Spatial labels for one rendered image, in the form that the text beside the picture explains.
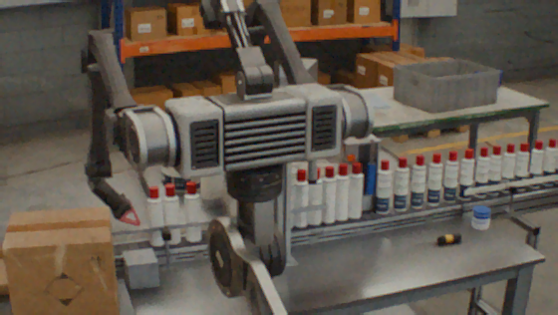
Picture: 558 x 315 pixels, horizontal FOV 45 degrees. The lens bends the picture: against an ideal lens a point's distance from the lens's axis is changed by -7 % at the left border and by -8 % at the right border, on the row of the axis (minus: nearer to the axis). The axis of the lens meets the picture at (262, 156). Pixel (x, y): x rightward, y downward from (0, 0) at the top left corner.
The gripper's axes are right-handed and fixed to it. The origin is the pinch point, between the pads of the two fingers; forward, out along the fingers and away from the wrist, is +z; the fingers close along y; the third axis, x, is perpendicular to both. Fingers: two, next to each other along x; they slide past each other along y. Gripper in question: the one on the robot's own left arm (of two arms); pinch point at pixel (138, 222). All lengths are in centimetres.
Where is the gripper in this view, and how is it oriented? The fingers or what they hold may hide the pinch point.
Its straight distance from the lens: 235.5
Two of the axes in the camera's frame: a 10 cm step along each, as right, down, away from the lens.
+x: -7.2, 6.9, -0.2
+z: 6.1, 6.5, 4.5
